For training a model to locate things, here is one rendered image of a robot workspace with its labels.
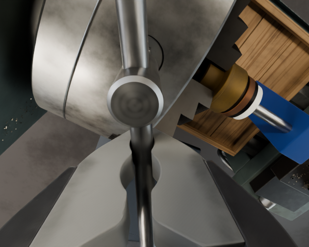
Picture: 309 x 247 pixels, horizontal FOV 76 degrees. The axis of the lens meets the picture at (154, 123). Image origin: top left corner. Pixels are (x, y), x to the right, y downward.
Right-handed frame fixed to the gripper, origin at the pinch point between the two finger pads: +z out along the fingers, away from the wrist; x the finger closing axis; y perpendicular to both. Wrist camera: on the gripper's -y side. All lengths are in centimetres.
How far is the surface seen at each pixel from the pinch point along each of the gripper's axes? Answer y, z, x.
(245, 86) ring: 2.9, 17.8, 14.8
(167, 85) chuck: -1.3, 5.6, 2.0
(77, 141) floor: 83, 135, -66
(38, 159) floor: 100, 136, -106
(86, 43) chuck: -5.0, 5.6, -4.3
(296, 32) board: -3, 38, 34
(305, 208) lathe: 56, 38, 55
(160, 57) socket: -3.7, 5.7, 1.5
